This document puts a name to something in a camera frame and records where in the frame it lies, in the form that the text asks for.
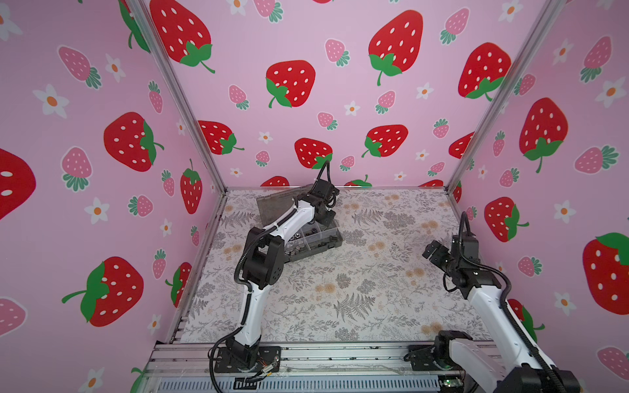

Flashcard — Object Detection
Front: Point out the clear plastic organizer box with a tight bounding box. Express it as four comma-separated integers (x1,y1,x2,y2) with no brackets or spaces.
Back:
257,185,343,263

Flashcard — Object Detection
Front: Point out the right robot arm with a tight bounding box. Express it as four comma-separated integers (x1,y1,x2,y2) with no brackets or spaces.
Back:
404,214,581,392

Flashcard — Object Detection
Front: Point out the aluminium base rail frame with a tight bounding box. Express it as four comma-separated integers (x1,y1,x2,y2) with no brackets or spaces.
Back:
138,342,481,392

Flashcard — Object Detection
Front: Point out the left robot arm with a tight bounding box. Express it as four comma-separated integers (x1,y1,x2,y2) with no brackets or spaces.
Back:
217,163,339,369

